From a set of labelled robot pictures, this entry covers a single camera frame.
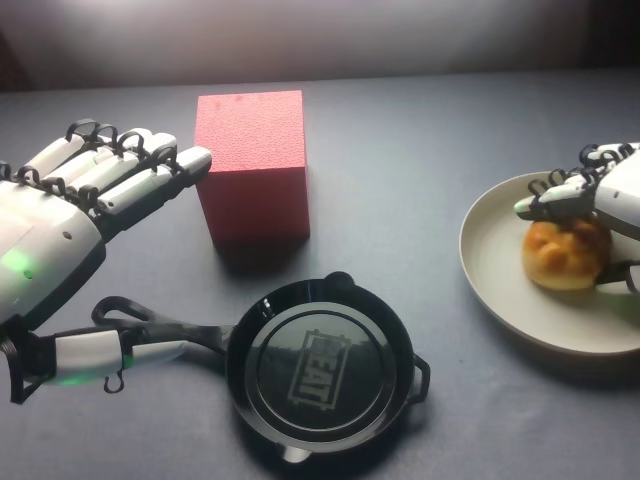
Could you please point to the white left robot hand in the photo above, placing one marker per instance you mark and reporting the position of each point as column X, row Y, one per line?
column 50, row 235

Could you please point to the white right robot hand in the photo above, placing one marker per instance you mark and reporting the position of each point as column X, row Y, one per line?
column 600, row 195

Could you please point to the golden bread bun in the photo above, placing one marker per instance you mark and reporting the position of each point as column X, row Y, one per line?
column 560, row 255

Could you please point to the black frying pan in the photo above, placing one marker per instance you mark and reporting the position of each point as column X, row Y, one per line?
column 320, row 365

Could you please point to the grey round plate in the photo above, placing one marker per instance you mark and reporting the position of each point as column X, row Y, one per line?
column 495, row 250

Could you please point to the red cube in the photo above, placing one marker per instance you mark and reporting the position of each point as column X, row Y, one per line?
column 255, row 165

